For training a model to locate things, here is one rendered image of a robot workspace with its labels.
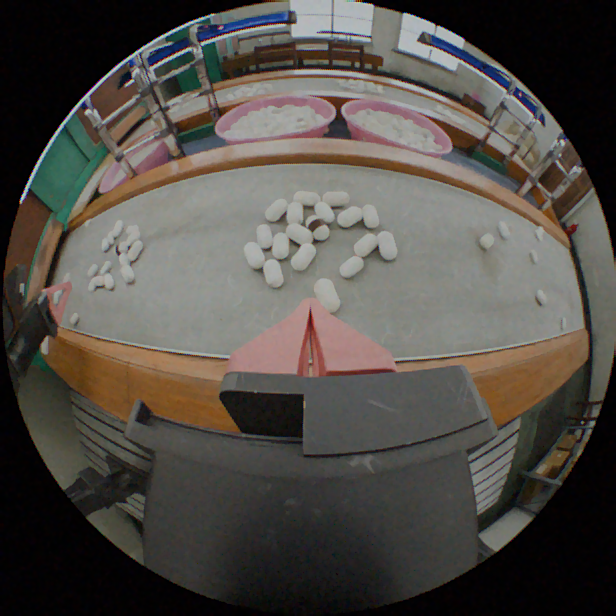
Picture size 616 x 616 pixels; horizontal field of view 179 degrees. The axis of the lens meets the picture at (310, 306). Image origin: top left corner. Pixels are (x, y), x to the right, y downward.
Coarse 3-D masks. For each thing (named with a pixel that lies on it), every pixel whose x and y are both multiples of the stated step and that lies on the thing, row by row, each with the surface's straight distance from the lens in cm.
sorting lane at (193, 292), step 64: (192, 192) 41; (256, 192) 34; (320, 192) 33; (384, 192) 35; (448, 192) 44; (64, 256) 83; (192, 256) 32; (320, 256) 27; (448, 256) 34; (512, 256) 48; (64, 320) 65; (128, 320) 37; (192, 320) 28; (256, 320) 25; (384, 320) 26; (448, 320) 30; (512, 320) 41; (576, 320) 87
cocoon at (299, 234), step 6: (288, 228) 27; (294, 228) 26; (300, 228) 26; (288, 234) 27; (294, 234) 26; (300, 234) 26; (306, 234) 26; (312, 234) 27; (294, 240) 27; (300, 240) 26; (306, 240) 26; (312, 240) 27
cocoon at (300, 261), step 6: (306, 246) 25; (312, 246) 25; (300, 252) 25; (306, 252) 25; (312, 252) 25; (294, 258) 25; (300, 258) 24; (306, 258) 25; (312, 258) 26; (294, 264) 25; (300, 264) 24; (306, 264) 25; (300, 270) 25
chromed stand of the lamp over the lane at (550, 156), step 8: (560, 136) 65; (560, 144) 64; (552, 152) 64; (544, 160) 65; (552, 160) 65; (536, 168) 65; (544, 168) 65; (560, 168) 70; (576, 168) 77; (528, 176) 67; (536, 176) 65; (568, 176) 75; (576, 176) 78; (528, 184) 66; (536, 184) 68; (560, 184) 78; (568, 184) 77; (520, 192) 67; (544, 192) 73; (560, 192) 78; (552, 200) 79; (536, 208) 81; (544, 208) 80
